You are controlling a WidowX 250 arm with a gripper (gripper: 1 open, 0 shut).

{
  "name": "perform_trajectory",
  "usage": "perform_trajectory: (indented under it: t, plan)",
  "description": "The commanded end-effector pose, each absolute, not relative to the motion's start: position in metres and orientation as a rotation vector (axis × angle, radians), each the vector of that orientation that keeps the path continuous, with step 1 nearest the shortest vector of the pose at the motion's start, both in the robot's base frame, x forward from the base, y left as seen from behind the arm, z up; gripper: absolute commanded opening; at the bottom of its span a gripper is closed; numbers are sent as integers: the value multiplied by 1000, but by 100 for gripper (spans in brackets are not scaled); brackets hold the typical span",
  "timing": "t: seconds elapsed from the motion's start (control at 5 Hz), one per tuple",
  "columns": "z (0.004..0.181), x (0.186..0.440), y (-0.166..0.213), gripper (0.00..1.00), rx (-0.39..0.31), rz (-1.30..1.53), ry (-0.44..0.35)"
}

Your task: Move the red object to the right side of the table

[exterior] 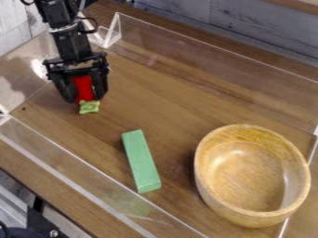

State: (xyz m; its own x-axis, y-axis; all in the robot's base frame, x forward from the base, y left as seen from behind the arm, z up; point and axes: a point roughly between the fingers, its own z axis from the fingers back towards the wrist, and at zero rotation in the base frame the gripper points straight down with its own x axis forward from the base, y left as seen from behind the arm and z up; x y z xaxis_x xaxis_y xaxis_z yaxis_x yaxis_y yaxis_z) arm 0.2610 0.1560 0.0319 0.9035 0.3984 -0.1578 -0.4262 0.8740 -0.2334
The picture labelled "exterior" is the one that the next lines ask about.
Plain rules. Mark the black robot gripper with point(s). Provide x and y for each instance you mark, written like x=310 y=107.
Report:
x=78 y=60

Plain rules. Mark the red felt strawberry toy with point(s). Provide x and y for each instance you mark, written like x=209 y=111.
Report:
x=86 y=99

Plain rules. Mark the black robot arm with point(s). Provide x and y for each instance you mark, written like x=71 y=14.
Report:
x=60 y=13

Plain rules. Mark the clear acrylic tray walls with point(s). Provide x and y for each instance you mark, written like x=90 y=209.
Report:
x=179 y=83

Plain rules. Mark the green rectangular block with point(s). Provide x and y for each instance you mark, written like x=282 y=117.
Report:
x=145 y=172

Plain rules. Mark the wooden bowl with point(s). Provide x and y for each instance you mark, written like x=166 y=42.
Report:
x=252 y=175

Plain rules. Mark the black clamp bracket with screw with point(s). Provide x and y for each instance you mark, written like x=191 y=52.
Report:
x=42 y=226

